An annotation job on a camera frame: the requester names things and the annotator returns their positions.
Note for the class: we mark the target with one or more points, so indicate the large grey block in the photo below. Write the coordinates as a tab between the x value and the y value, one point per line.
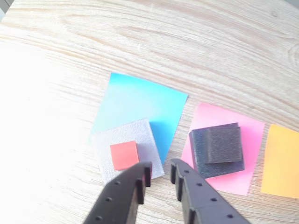
144	135

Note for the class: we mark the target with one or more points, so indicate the small dark cube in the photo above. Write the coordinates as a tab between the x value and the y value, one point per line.
224	144

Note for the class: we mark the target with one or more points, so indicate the small red cube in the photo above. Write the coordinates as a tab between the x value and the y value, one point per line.
122	155

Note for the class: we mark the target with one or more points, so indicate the medium dark block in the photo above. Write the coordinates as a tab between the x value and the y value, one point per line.
198	158

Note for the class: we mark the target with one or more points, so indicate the orange paper sheet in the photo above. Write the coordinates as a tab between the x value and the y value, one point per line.
282	163

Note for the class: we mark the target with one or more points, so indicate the blue paper sheet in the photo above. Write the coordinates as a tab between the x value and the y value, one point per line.
140	100

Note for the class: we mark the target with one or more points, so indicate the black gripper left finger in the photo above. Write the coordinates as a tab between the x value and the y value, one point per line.
119	198

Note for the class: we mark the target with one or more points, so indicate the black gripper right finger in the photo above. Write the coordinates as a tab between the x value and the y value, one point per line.
205	205

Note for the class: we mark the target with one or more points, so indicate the pink paper sheet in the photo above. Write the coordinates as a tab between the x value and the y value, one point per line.
252	140

